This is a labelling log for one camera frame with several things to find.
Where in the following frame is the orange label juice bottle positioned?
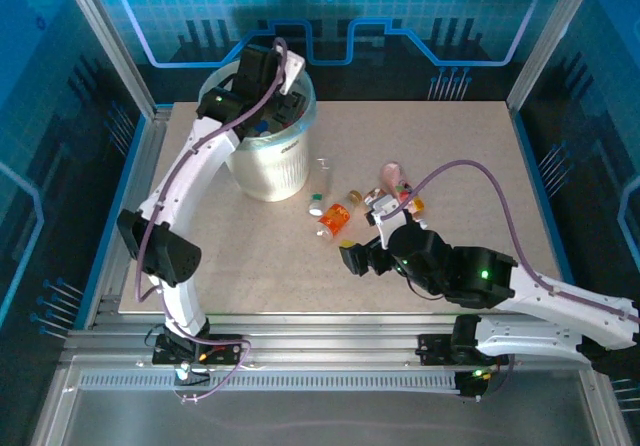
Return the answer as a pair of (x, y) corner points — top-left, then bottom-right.
(316, 203), (352, 240)

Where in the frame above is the pink plastic bottle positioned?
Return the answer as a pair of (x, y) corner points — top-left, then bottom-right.
(382, 161), (407, 198)

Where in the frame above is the blue plastic bin liner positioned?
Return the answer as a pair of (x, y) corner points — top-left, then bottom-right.
(199, 60), (317, 150)

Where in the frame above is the white ribbed waste bin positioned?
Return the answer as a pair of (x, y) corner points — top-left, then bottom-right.
(198, 58), (317, 202)

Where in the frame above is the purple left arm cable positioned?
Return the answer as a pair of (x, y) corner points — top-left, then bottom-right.
(134, 37), (252, 405)

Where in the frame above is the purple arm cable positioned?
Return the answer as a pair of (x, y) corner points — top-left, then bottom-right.
(392, 159), (640, 397)
(134, 37), (252, 405)

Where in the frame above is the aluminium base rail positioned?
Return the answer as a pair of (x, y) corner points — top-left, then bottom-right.
(64, 313), (601, 370)

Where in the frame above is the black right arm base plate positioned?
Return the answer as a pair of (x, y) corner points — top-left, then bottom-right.
(417, 333), (509, 367)

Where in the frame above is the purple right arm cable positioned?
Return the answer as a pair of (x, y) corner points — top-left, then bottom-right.
(392, 159), (640, 397)

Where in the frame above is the grey slotted cable duct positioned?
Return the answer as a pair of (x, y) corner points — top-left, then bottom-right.
(79, 373), (461, 393)

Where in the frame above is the aluminium frame post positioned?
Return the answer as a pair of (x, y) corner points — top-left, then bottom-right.
(55, 0), (160, 120)
(507, 0), (601, 112)

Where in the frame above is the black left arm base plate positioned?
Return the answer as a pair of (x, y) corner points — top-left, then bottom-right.
(152, 333), (245, 367)

